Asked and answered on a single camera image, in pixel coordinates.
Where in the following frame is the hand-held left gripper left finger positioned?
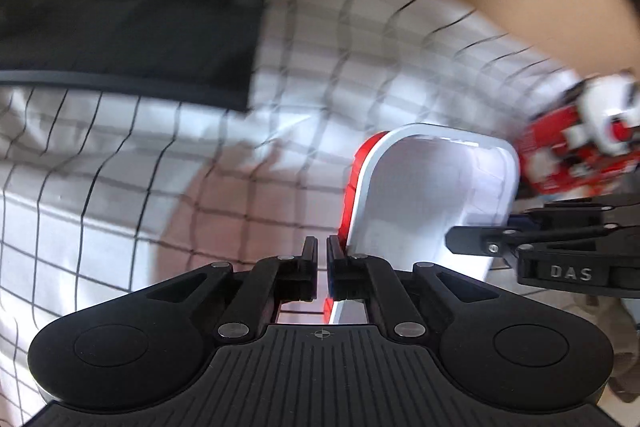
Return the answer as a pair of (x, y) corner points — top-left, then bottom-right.
(132, 236), (319, 342)

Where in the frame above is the white black-checked cloth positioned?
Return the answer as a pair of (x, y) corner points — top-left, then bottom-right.
(0, 0), (583, 427)

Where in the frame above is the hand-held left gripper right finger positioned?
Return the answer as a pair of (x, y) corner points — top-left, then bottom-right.
(326, 235), (507, 341)

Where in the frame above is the white rectangular tray red rim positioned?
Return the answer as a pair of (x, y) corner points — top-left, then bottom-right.
(324, 123), (521, 326)

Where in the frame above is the red snack bag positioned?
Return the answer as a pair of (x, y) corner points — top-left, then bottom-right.
(517, 104), (640, 198)

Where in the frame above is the black glossy panel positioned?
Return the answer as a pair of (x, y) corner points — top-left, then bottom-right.
(0, 0), (287, 112)

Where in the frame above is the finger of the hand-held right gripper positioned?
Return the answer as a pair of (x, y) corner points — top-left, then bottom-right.
(444, 201), (623, 258)

